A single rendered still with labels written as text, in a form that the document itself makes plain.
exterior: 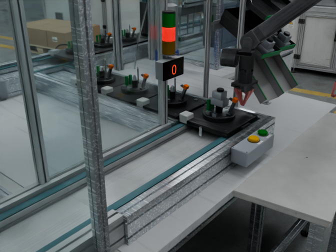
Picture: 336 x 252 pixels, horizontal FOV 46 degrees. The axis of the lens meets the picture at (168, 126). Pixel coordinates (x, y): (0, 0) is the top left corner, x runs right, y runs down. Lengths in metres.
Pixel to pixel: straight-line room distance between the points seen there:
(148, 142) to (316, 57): 4.37
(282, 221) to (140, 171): 1.52
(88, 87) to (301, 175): 0.96
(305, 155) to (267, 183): 0.29
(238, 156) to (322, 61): 4.30
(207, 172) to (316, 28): 4.40
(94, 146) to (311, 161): 1.01
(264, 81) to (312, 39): 3.78
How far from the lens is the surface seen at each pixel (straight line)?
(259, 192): 1.42
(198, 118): 1.67
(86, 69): 0.81
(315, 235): 1.43
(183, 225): 1.24
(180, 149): 1.53
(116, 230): 1.13
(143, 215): 1.17
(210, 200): 1.35
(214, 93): 1.65
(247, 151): 1.46
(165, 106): 1.61
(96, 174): 0.92
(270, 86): 1.91
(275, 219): 2.75
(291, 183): 1.50
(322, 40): 5.63
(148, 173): 1.38
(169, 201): 1.25
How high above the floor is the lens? 1.64
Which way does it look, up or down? 25 degrees down
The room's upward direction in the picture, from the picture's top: straight up
